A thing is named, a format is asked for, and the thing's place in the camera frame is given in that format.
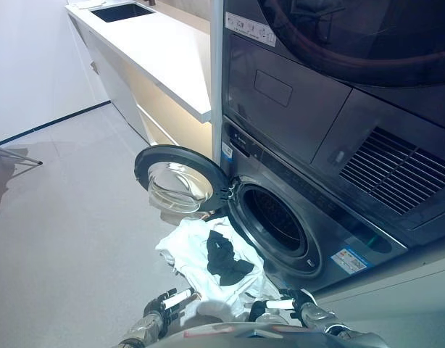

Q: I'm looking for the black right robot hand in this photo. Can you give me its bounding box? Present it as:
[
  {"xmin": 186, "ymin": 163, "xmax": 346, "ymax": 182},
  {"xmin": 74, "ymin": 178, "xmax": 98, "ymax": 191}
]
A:
[{"xmin": 248, "ymin": 288, "xmax": 315, "ymax": 322}]

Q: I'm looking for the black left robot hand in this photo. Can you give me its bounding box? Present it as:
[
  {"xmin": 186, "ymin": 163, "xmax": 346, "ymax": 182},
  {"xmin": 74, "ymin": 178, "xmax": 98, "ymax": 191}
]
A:
[{"xmin": 143, "ymin": 287, "xmax": 202, "ymax": 322}]

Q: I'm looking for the dark grey washing machine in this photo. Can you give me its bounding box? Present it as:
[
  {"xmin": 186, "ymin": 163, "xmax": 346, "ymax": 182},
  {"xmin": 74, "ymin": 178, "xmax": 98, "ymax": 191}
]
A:
[{"xmin": 220, "ymin": 115, "xmax": 409, "ymax": 291}]

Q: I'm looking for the round washing machine door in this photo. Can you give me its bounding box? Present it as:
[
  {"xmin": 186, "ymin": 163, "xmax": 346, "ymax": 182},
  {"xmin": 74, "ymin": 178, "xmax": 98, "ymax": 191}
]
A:
[{"xmin": 133, "ymin": 144, "xmax": 234, "ymax": 223}]

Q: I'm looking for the white garment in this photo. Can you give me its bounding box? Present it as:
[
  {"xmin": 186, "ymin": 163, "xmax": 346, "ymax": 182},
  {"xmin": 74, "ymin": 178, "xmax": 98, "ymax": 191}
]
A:
[{"xmin": 154, "ymin": 216, "xmax": 282, "ymax": 317}]

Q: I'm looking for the black garment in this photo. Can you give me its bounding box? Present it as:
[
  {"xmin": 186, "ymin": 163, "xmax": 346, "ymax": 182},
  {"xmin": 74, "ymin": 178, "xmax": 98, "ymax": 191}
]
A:
[{"xmin": 206, "ymin": 228, "xmax": 256, "ymax": 286}]

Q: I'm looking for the blue and white energy label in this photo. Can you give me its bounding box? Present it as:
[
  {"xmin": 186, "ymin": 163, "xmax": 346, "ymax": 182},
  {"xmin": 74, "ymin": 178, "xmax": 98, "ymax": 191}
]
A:
[{"xmin": 330, "ymin": 246, "xmax": 370, "ymax": 278}]

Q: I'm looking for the black baseboard strip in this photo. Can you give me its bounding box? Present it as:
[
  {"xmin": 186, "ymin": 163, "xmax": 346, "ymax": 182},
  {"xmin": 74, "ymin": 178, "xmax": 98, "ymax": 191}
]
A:
[{"xmin": 0, "ymin": 101, "xmax": 112, "ymax": 146}]

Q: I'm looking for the metal rack leg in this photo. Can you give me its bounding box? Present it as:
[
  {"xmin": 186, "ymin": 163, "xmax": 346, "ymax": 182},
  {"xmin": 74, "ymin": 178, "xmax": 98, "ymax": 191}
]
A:
[{"xmin": 0, "ymin": 141, "xmax": 43, "ymax": 219}]

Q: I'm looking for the white vertical cabinet panel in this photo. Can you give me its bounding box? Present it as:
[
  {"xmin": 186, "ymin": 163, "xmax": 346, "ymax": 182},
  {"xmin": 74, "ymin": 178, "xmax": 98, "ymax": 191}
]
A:
[{"xmin": 208, "ymin": 0, "xmax": 225, "ymax": 168}]

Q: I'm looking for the dark grey tumble dryer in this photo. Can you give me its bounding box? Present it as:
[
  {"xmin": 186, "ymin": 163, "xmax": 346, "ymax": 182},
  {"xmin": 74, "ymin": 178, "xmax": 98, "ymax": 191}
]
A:
[{"xmin": 221, "ymin": 0, "xmax": 445, "ymax": 233}]

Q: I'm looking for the white counter cabinet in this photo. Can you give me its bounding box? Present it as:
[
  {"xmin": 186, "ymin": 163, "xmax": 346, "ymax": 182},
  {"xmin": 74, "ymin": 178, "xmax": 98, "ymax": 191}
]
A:
[{"xmin": 65, "ymin": 0, "xmax": 223, "ymax": 148}]

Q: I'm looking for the white instruction label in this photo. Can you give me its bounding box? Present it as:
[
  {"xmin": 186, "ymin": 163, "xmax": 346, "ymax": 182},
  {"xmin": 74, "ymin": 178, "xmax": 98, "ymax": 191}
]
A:
[{"xmin": 224, "ymin": 11, "xmax": 276, "ymax": 46}]

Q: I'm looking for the black rectangular sink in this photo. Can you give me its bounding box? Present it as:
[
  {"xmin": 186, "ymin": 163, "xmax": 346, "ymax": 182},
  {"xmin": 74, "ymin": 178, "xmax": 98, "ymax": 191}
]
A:
[{"xmin": 89, "ymin": 1, "xmax": 158, "ymax": 24}]

